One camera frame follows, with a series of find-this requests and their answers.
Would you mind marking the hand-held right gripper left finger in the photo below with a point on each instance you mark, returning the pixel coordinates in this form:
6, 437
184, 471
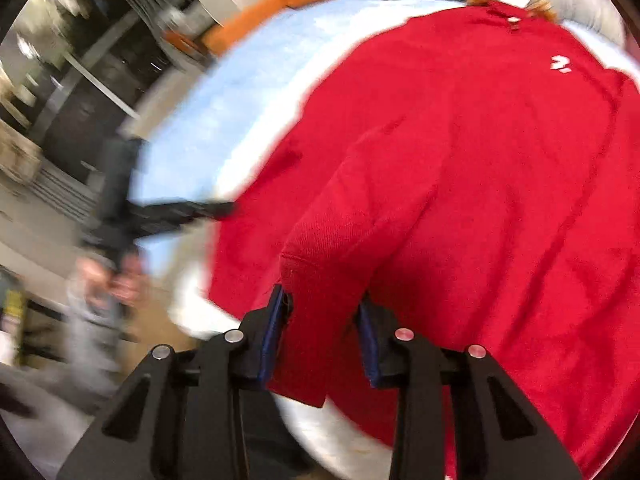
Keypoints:
272, 342

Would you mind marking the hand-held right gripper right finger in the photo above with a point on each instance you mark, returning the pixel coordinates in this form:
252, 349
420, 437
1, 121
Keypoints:
369, 350

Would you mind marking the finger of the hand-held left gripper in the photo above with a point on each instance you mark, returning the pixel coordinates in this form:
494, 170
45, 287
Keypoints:
190, 212

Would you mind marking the red pillow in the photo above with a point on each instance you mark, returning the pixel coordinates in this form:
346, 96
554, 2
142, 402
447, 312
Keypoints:
450, 160

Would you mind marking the person's left hand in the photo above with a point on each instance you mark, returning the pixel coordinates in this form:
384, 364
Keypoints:
127, 280

